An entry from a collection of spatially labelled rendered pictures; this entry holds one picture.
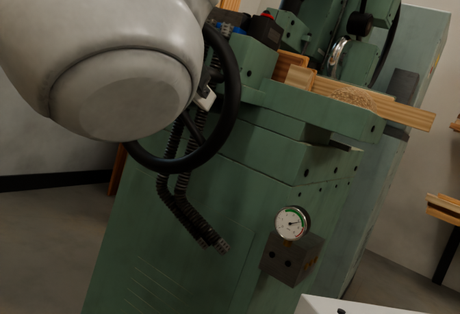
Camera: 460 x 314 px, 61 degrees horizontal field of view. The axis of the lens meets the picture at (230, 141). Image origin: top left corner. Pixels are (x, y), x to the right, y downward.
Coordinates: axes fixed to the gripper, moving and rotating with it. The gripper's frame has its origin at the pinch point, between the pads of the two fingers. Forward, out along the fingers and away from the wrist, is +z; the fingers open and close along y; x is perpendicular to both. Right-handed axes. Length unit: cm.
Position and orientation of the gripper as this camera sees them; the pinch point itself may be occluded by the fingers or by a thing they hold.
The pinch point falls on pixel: (199, 92)
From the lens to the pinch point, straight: 59.8
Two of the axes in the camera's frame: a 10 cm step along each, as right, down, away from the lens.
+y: -8.1, -3.4, 4.8
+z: 3.6, 3.6, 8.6
